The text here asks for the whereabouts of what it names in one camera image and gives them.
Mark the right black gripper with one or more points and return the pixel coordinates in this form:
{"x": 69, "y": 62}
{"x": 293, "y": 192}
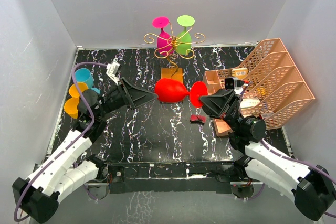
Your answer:
{"x": 220, "y": 104}

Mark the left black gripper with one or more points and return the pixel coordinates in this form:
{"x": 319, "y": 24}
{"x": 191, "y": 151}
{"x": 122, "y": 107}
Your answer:
{"x": 133, "y": 95}

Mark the red wine glass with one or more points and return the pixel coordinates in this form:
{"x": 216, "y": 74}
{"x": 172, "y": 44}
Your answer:
{"x": 172, "y": 91}

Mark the blue wine glass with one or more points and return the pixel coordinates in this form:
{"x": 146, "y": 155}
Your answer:
{"x": 84, "y": 75}

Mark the pink wine glass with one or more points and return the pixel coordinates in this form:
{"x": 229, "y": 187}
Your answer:
{"x": 164, "y": 47}

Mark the yellow-base amber wine glass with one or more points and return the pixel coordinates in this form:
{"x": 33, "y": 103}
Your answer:
{"x": 74, "y": 93}

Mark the yellow-base orange wine glass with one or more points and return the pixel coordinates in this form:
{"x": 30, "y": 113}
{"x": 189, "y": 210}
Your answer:
{"x": 70, "y": 107}

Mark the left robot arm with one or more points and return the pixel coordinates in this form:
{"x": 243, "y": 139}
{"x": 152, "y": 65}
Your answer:
{"x": 40, "y": 194}

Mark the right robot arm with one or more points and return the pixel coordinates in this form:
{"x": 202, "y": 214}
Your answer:
{"x": 310, "y": 188}

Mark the pink file rack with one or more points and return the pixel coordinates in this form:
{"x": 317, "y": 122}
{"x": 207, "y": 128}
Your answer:
{"x": 276, "y": 81}

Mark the green wine glass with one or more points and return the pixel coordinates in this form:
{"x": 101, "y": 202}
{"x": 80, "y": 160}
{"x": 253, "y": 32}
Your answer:
{"x": 184, "y": 38}

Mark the red bow hair clip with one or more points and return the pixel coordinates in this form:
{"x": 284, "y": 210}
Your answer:
{"x": 197, "y": 119}

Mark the pink desk organizer tray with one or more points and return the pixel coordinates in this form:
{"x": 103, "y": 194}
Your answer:
{"x": 214, "y": 80}

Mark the white staples box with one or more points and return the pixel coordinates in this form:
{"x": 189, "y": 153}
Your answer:
{"x": 252, "y": 103}

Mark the orange card box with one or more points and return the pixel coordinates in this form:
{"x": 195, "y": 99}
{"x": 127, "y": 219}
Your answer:
{"x": 239, "y": 73}

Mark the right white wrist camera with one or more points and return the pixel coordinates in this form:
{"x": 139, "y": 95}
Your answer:
{"x": 234, "y": 83}

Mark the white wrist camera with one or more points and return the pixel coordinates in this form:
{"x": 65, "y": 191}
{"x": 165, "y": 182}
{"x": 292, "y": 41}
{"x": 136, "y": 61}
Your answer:
{"x": 234, "y": 83}
{"x": 112, "y": 71}

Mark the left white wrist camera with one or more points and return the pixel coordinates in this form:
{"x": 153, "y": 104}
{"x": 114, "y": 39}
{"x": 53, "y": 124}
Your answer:
{"x": 112, "y": 71}

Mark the gold wire wine glass rack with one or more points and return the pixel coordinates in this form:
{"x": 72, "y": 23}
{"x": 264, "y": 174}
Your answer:
{"x": 173, "y": 71}

